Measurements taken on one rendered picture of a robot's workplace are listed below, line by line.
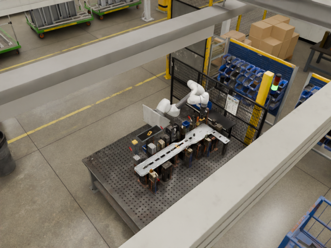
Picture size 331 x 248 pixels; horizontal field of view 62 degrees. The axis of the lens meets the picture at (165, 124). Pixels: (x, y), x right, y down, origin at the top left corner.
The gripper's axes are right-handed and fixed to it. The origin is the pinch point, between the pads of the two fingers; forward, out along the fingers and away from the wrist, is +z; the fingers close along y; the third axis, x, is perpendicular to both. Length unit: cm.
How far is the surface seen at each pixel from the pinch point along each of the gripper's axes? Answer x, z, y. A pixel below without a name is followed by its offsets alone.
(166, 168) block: -86, 27, 20
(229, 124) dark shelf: 44, 26, 19
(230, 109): 54, 8, 10
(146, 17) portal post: 370, 118, -593
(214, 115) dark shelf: 42, 26, -10
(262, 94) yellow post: 57, -41, 51
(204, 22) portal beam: -141, -201, 100
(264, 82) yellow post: 57, -59, 49
